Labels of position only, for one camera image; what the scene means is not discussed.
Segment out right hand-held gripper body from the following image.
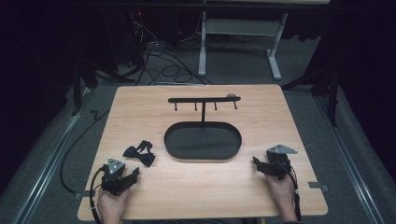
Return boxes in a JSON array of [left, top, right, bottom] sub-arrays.
[[263, 144, 299, 181]]

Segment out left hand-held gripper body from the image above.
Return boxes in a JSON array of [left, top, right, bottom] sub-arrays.
[[100, 158, 135, 197]]

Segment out person's left hand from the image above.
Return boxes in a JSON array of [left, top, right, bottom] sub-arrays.
[[97, 187, 133, 218]]

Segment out person's right hand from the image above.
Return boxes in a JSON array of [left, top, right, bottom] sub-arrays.
[[265, 173, 296, 213]]

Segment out black bow tie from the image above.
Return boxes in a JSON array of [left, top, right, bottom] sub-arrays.
[[121, 139, 157, 168]]

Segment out grey tape strip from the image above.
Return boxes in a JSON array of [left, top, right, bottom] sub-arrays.
[[74, 189, 92, 201], [307, 181, 330, 193]]

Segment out black hook rack with tray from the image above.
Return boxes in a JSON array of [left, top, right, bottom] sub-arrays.
[[163, 95, 243, 161]]

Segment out black metal stand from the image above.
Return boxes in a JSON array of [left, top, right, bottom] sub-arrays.
[[280, 66, 341, 128]]

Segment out left hand-held gripper cable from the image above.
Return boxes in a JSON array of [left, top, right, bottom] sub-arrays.
[[89, 165, 108, 224]]

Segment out hand-held gripper cable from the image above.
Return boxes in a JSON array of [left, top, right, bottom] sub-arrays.
[[279, 160, 303, 222], [89, 165, 108, 224]]

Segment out right hand-held gripper cable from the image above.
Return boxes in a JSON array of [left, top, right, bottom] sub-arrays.
[[279, 160, 303, 222]]

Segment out black floor cable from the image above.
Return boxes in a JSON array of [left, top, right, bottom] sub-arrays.
[[59, 107, 112, 194]]

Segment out metal floor rail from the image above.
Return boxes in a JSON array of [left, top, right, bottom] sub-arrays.
[[11, 87, 98, 224], [312, 94, 388, 224]]

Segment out bundle of floor cables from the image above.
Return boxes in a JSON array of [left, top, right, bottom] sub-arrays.
[[125, 11, 214, 87]]

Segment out white desk frame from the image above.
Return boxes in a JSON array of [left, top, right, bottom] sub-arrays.
[[197, 10, 290, 81]]

